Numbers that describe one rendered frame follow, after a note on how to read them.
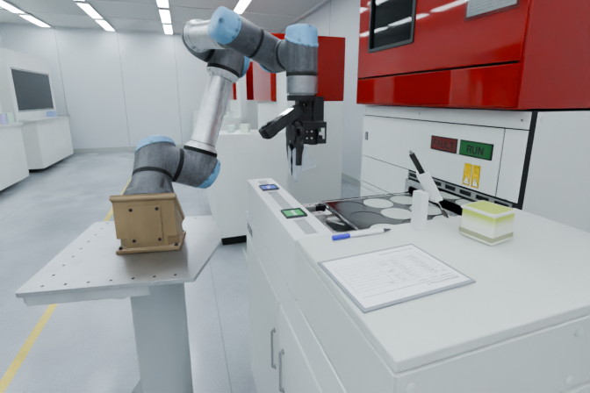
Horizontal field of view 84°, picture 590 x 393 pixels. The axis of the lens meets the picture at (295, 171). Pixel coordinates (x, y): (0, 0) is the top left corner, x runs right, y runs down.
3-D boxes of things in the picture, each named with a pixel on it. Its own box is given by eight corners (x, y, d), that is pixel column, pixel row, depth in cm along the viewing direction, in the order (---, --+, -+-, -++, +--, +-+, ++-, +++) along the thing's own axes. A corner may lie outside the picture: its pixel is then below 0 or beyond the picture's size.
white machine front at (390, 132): (364, 184, 167) (368, 104, 158) (514, 255, 91) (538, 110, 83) (359, 184, 166) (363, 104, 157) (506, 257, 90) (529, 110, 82)
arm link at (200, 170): (163, 179, 113) (205, 32, 116) (204, 189, 121) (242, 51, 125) (173, 184, 103) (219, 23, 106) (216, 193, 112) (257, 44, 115)
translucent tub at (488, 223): (478, 227, 74) (482, 199, 72) (513, 240, 67) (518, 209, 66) (456, 234, 70) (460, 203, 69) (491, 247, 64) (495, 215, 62)
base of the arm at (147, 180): (114, 193, 88) (119, 162, 93) (126, 216, 101) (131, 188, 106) (173, 193, 92) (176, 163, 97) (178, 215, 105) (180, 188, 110)
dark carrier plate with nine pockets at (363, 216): (407, 195, 123) (408, 193, 123) (486, 228, 92) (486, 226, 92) (324, 203, 113) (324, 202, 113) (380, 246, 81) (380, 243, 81)
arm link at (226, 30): (177, 11, 108) (229, -8, 69) (208, 28, 115) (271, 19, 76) (166, 45, 110) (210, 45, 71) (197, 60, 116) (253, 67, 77)
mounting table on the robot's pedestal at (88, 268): (23, 343, 77) (12, 293, 74) (99, 255, 119) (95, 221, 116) (219, 321, 84) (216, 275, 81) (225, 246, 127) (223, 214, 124)
